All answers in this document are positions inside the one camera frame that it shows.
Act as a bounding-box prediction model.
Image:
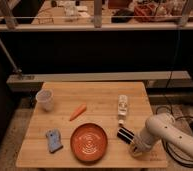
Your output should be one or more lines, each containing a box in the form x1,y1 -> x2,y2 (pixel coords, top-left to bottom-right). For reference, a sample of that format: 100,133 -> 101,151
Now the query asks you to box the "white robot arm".
130,113 -> 193,158

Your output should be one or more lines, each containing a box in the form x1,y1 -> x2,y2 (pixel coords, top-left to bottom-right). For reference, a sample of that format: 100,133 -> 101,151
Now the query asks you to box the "orange ribbed plate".
70,123 -> 108,163

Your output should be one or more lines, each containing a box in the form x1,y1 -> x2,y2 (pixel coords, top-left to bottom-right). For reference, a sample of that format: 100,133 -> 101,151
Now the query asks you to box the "small clear plastic bottle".
118,95 -> 128,125

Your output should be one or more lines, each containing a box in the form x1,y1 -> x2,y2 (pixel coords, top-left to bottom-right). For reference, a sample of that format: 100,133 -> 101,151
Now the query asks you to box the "orange carrot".
70,104 -> 87,121

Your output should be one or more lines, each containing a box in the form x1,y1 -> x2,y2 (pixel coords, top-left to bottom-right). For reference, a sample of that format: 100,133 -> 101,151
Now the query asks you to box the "blue sponge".
46,129 -> 63,153

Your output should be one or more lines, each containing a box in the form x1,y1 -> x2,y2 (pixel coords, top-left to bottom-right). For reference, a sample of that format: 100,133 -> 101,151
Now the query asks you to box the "clear plastic cup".
35,89 -> 53,111

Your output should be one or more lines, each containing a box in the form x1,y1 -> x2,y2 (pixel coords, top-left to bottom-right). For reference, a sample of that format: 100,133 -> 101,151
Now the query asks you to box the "grey low shelf ledge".
7,71 -> 193,92

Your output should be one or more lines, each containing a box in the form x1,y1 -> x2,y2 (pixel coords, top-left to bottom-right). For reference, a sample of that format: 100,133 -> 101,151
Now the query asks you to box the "metal support pole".
0,38 -> 23,79

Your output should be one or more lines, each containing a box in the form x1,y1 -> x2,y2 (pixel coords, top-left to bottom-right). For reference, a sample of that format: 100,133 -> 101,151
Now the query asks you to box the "black floor cable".
154,105 -> 193,169

